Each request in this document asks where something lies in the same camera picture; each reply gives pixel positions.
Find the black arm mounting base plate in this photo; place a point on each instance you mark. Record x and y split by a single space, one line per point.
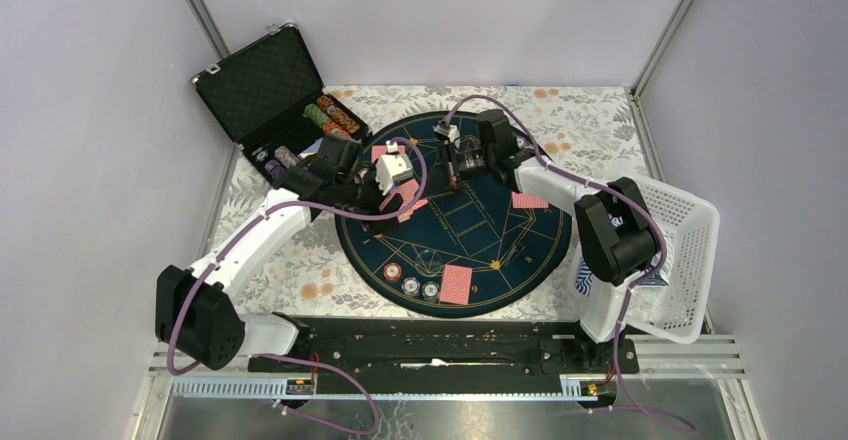
419 356

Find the green chip row in case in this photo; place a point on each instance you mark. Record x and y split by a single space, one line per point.
316 115

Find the red backed card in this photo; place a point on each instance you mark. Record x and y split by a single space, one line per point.
526 201
381 152
456 285

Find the red chip row in case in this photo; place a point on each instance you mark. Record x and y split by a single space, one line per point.
330 127

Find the red backed card bottom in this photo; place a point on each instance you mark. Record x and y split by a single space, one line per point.
456 285

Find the clear dealer button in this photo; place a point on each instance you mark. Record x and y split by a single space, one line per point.
428 263

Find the white plastic laundry basket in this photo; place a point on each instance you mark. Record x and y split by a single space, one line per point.
671 304

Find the black aluminium chip case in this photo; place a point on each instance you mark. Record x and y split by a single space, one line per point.
258 95

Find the round dark blue poker mat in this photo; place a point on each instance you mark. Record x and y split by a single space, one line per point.
511 251

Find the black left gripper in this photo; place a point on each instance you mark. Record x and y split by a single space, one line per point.
390 205

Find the floral patterned tablecloth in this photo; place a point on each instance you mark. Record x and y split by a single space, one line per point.
586 129

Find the red chip stack bottom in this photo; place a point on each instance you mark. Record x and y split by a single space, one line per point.
392 272

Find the purple chip row in case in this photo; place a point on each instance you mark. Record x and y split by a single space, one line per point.
280 161

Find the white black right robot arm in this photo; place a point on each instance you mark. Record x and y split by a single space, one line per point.
620 241

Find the blue yellow chip stack bottom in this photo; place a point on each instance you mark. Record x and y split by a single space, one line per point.
430 291

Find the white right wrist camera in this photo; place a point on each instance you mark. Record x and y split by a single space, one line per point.
447 134

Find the brown chip row in case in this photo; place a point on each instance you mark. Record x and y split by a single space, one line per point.
333 110

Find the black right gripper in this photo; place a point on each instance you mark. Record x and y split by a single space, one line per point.
448 175

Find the blue white striped cloth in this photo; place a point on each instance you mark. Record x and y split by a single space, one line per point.
583 280

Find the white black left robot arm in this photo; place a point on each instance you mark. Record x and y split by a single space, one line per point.
195 312

